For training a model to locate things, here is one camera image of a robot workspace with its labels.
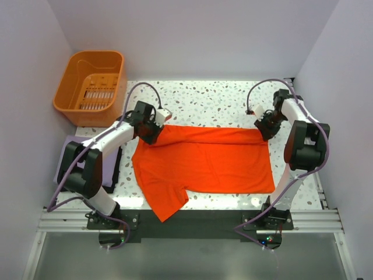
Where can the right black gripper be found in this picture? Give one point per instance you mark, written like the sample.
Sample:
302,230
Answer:
267,133

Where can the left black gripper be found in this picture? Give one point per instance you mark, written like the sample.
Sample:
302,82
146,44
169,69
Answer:
158,129

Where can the orange t shirt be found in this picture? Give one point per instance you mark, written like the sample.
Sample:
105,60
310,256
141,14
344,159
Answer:
203,160

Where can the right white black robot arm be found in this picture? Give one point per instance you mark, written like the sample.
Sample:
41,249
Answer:
306,151

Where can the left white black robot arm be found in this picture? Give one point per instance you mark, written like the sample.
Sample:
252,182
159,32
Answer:
81,168

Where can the folded lavender t shirt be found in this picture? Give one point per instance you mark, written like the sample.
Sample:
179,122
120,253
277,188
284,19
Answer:
70,138

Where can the orange plastic basket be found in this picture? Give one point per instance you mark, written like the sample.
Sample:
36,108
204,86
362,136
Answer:
92,90

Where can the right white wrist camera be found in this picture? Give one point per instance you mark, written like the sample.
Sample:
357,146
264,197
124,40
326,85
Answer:
257,111

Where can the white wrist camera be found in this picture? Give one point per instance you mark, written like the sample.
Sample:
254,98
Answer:
257,111
162,115

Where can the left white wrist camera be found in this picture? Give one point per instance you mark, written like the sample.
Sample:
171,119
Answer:
162,115

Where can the aluminium table edge rail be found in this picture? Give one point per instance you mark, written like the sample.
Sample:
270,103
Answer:
321,193

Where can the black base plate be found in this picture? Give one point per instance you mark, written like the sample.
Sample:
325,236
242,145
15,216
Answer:
227,226

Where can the aluminium front rail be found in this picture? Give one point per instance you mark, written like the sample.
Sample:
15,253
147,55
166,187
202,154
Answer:
307,221

